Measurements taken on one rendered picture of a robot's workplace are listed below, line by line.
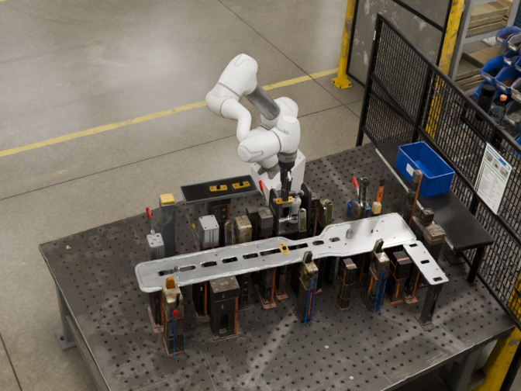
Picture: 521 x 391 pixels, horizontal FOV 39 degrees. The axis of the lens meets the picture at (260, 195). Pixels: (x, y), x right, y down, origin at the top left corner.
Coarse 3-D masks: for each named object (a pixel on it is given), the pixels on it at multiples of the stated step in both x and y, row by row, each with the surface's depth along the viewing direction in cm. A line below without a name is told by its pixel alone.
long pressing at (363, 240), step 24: (384, 216) 372; (264, 240) 353; (288, 240) 354; (312, 240) 355; (360, 240) 357; (384, 240) 358; (408, 240) 359; (144, 264) 336; (168, 264) 337; (192, 264) 338; (216, 264) 339; (240, 264) 340; (264, 264) 340; (288, 264) 343; (144, 288) 325
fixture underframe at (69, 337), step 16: (64, 304) 404; (64, 320) 412; (64, 336) 426; (80, 336) 399; (96, 368) 383; (464, 368) 368; (480, 368) 396; (96, 384) 379; (448, 384) 384; (464, 384) 380; (480, 384) 394
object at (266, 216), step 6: (258, 210) 359; (264, 210) 359; (270, 210) 360; (258, 216) 358; (264, 216) 355; (270, 216) 355; (258, 222) 360; (264, 222) 356; (270, 222) 357; (258, 228) 361; (264, 228) 359; (270, 228) 360; (258, 234) 365; (264, 234) 361; (270, 234) 363
